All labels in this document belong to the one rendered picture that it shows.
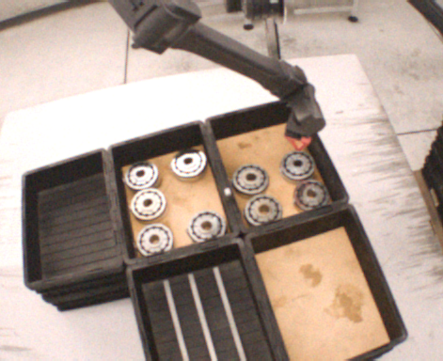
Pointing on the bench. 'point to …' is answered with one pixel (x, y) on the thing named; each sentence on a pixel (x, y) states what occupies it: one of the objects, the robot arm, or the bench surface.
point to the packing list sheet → (3, 230)
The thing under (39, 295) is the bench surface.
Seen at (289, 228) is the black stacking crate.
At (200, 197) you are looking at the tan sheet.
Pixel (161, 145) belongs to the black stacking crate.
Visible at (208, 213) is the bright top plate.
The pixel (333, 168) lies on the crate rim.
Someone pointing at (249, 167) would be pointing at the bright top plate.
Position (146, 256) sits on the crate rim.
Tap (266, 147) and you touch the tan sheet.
